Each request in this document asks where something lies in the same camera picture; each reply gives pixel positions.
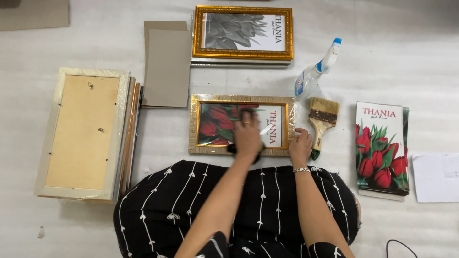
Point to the black cleaning cloth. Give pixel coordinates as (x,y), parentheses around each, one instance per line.
(231,149)

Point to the person's right hand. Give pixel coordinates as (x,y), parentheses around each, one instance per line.
(300,150)

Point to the white frame with wooden backing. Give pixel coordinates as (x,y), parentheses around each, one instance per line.
(82,132)

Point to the ornate gold frame grey print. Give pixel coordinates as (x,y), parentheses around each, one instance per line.
(244,32)

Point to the person's right fingers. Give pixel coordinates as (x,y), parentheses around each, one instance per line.
(300,134)

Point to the clear spray bottle blue nozzle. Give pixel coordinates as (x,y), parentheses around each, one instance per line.
(312,77)

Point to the stack of wrapped picture frames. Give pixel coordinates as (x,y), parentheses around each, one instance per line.
(131,136)

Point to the black dress white pattern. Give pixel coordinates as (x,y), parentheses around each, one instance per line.
(272,208)

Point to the white paper sheet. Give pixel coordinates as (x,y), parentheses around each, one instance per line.
(435,177)

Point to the silver picture frames stack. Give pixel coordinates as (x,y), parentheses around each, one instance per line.
(240,63)

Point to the small plastic scrap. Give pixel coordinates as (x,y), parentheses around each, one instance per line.
(41,232)

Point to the gold textured frame tulip print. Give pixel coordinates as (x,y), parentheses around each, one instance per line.
(215,125)

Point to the person's left fingers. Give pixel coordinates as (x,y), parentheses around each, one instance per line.
(247,118)

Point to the small grey cardboard sheet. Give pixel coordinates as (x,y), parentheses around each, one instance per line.
(163,25)

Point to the large grey cardboard sheet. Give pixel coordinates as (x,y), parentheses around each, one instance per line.
(168,68)

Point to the stack of red tulip prints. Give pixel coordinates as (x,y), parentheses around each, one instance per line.
(380,150)

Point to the person's left hand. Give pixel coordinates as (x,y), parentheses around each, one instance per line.
(247,138)

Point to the brown cardboard piece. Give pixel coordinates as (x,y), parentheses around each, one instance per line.
(34,14)

